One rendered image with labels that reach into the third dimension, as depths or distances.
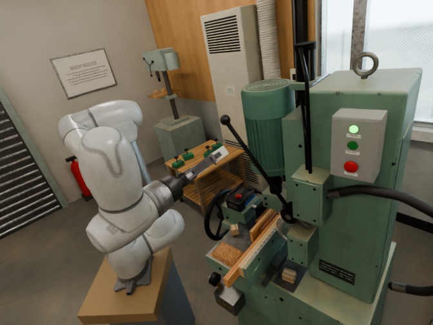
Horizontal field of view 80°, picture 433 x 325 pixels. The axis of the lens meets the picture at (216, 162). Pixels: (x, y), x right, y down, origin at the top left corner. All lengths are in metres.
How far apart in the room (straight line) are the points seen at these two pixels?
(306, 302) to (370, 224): 0.39
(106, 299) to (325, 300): 0.97
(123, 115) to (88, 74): 2.63
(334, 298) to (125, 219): 0.78
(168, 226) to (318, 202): 0.79
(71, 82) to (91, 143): 3.14
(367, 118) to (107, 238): 0.61
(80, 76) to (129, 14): 1.04
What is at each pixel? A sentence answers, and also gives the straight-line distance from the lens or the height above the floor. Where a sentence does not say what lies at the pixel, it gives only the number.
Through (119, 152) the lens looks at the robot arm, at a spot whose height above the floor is 1.53.
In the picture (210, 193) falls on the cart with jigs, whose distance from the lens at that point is 2.73.
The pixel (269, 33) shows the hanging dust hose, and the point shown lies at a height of 1.56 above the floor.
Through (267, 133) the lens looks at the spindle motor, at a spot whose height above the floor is 1.37.
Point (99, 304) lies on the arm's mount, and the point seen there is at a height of 0.67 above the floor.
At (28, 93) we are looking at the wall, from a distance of 3.61.
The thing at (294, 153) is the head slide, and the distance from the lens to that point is 0.86.
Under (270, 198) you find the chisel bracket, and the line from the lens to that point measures 1.08.
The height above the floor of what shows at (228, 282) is 0.93.
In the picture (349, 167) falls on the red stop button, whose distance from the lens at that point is 0.68.
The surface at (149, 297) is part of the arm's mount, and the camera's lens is 1.39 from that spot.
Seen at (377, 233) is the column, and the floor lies 1.12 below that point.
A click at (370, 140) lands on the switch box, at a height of 1.43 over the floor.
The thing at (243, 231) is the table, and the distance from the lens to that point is 1.17.
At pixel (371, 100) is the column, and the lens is 0.69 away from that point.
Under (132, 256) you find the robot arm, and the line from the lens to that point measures 1.32.
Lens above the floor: 1.71
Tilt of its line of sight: 28 degrees down
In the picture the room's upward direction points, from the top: 12 degrees counter-clockwise
